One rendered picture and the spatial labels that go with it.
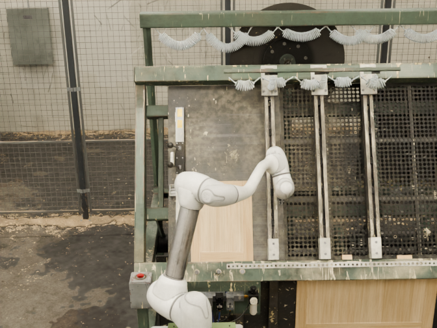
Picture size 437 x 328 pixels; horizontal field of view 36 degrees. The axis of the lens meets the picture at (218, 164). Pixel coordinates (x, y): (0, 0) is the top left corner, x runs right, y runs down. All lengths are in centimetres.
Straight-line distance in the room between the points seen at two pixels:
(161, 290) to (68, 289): 222
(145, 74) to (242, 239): 118
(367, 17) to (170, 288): 230
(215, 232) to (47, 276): 212
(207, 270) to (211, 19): 167
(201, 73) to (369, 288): 173
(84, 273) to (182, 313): 251
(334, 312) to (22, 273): 271
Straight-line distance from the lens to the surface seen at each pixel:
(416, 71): 431
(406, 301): 453
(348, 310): 448
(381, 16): 466
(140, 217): 402
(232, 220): 403
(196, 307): 328
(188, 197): 327
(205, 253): 401
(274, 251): 398
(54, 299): 546
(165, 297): 341
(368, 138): 415
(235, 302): 406
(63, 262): 593
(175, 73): 413
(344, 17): 460
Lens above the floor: 293
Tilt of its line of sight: 22 degrees down
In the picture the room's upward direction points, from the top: 1 degrees counter-clockwise
